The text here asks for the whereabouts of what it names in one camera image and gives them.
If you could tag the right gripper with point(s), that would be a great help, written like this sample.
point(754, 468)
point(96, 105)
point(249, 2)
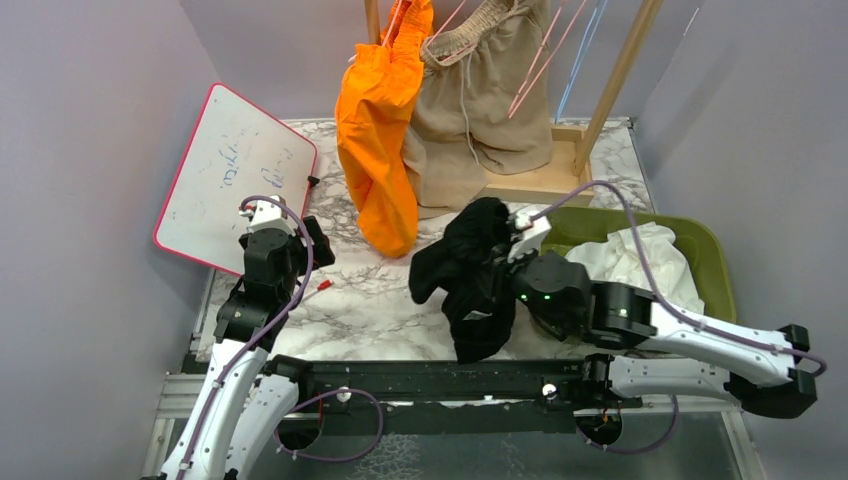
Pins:
point(497, 271)

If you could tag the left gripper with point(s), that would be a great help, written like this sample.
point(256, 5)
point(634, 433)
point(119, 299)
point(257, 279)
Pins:
point(322, 254)

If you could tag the black shorts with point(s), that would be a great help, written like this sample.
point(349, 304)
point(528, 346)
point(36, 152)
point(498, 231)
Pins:
point(479, 327)

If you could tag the olive green plastic basket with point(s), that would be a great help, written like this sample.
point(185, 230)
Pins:
point(684, 257)

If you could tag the pink wire hanger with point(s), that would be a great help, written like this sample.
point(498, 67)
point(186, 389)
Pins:
point(539, 66)
point(447, 17)

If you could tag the blue wire hanger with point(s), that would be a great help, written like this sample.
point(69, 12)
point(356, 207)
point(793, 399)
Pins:
point(583, 48)

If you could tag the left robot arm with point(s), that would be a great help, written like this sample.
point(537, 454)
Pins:
point(252, 331)

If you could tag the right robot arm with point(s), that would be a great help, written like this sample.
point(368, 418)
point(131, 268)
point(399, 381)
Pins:
point(650, 347)

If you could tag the orange shorts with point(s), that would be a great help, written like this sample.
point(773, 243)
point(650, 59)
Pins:
point(373, 111)

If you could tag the red capped marker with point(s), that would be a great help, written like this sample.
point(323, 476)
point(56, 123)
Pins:
point(324, 285)

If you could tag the pink framed whiteboard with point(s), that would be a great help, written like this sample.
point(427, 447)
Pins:
point(236, 150)

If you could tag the wooden clothes rack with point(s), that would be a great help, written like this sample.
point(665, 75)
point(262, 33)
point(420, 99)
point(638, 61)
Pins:
point(572, 145)

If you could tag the beige garment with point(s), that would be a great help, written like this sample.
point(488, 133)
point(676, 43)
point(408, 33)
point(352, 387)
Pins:
point(462, 128)

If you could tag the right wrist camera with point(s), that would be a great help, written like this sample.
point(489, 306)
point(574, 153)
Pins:
point(529, 228)

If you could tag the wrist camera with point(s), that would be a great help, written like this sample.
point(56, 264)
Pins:
point(529, 228)
point(267, 215)

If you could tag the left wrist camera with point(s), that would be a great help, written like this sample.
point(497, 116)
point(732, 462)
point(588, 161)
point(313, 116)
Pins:
point(267, 215)

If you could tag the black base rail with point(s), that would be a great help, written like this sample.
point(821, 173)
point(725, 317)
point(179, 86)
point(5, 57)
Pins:
point(441, 397)

